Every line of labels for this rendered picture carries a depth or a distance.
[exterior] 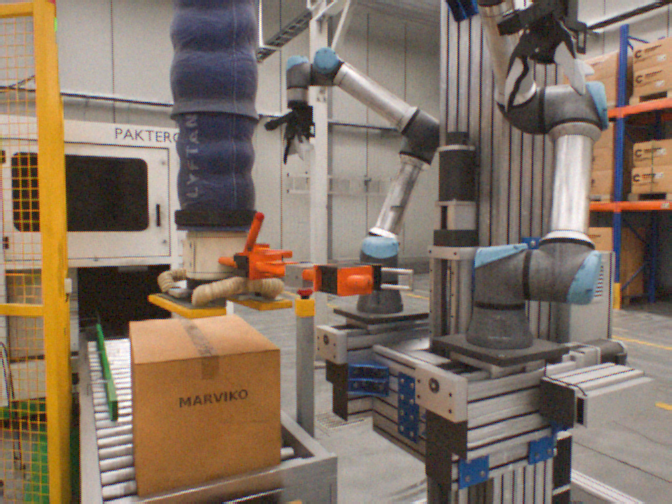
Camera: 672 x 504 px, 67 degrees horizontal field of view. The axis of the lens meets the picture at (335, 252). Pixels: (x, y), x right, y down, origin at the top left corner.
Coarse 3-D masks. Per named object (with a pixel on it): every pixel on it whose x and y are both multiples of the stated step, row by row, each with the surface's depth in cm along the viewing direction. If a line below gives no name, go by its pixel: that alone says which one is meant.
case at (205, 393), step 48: (144, 336) 164; (192, 336) 164; (240, 336) 164; (144, 384) 135; (192, 384) 140; (240, 384) 145; (144, 432) 135; (192, 432) 140; (240, 432) 146; (144, 480) 136; (192, 480) 141
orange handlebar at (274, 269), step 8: (256, 248) 177; (264, 248) 173; (288, 256) 159; (224, 264) 131; (232, 264) 126; (256, 264) 116; (264, 264) 113; (272, 264) 109; (280, 264) 110; (264, 272) 114; (272, 272) 110; (280, 272) 106; (304, 272) 99; (312, 272) 97; (312, 280) 97; (352, 280) 88; (360, 280) 88; (368, 280) 89; (352, 288) 88
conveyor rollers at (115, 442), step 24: (96, 360) 283; (120, 360) 281; (96, 384) 242; (120, 384) 239; (96, 408) 210; (120, 408) 213; (120, 432) 188; (120, 456) 172; (288, 456) 171; (120, 480) 155
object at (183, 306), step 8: (152, 296) 145; (160, 296) 143; (168, 296) 141; (160, 304) 138; (168, 304) 133; (176, 304) 131; (184, 304) 128; (176, 312) 127; (184, 312) 122; (192, 312) 121; (200, 312) 122; (208, 312) 123; (216, 312) 124; (224, 312) 126
